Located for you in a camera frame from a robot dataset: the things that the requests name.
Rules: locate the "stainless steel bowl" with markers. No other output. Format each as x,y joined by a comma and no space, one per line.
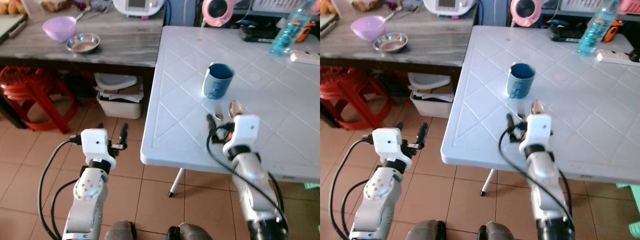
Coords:
83,44
390,43

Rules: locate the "white power strip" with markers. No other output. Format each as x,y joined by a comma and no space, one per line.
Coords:
617,57
306,57

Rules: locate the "clear blue water bottle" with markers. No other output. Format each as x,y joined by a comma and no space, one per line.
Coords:
290,30
597,29

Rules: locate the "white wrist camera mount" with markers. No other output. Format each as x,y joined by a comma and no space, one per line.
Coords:
244,130
95,142
539,129
387,142

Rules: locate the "white kitchen appliance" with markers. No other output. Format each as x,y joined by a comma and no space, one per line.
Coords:
450,7
137,7

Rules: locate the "blue ceramic mug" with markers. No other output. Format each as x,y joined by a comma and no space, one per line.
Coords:
218,82
521,82

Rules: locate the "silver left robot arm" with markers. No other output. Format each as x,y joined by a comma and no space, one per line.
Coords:
85,200
375,200

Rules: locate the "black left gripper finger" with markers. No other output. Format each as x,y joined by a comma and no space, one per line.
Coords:
124,135
100,126
423,135
398,125

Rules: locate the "green plastic object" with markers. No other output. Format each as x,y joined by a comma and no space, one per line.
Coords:
312,185
632,210

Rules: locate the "grey right robot leg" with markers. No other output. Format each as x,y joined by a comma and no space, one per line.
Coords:
192,232
497,232

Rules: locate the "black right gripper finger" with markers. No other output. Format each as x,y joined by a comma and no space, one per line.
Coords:
211,121
510,121

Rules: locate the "black flat device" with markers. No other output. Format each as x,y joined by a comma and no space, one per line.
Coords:
565,32
257,32

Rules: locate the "purple plastic bowl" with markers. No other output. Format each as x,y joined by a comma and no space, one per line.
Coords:
59,29
367,28

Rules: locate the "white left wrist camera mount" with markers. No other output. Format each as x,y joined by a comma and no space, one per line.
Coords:
95,142
387,142

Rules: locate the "white bin with papers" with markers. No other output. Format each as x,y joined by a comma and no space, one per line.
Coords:
431,102
119,102

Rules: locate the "pink round appliance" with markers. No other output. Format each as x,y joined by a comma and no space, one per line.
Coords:
525,11
217,11

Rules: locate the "white metal table leg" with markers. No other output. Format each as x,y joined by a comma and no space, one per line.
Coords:
176,182
488,182

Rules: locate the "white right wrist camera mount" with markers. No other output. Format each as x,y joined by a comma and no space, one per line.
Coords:
244,130
539,129

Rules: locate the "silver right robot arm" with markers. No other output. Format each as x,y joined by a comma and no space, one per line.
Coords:
547,185
252,185

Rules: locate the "red plastic stool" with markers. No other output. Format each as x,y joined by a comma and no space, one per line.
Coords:
345,82
30,82

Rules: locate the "orange black object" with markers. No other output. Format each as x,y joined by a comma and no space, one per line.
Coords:
614,31
303,34

